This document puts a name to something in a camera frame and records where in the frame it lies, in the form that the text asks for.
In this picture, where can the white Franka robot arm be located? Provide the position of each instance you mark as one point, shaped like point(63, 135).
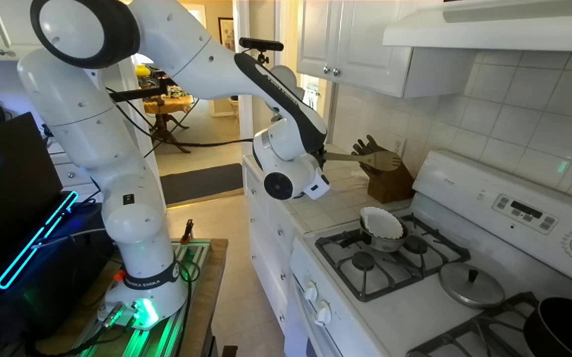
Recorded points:
point(134, 218)

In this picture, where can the white lower counter cabinet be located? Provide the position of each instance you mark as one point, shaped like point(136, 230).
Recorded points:
point(267, 244)

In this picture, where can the dark floor rug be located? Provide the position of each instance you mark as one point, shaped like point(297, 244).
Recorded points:
point(200, 182)

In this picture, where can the wooden knife block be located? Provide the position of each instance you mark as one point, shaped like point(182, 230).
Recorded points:
point(393, 188)

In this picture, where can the small black clamp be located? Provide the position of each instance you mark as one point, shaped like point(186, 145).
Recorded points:
point(188, 230)

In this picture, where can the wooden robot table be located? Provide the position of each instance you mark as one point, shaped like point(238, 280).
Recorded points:
point(210, 290)

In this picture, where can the wooden dining table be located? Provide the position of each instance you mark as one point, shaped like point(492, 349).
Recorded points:
point(168, 105)

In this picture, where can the white upper cabinet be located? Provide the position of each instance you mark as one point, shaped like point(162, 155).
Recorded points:
point(1, 26)
point(367, 40)

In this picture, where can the white gas stove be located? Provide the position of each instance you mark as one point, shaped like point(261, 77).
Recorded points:
point(498, 190)

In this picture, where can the silver pot lid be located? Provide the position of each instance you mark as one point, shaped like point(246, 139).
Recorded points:
point(472, 288)

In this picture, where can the white drawer cabinet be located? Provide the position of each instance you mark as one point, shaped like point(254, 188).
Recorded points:
point(65, 174)

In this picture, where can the dark stove burner grate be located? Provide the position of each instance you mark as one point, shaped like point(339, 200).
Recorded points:
point(478, 329)

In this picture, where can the black equipment box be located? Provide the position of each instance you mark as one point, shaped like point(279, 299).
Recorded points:
point(61, 284)

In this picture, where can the white range hood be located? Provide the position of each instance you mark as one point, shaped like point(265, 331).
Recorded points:
point(498, 30)

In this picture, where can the black laptop with blue light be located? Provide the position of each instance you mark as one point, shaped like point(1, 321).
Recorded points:
point(9, 190)

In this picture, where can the black cooking pot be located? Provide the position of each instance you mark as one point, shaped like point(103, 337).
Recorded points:
point(567, 327)

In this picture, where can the black stereo camera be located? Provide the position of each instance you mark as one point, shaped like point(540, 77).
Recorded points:
point(261, 44)

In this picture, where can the framed wall picture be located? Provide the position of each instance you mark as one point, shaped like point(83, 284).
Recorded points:
point(226, 30)

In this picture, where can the black camera stand pole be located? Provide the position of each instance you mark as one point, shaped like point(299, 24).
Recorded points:
point(140, 91)

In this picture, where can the green-lit robot base plate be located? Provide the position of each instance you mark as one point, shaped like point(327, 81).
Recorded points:
point(168, 329)

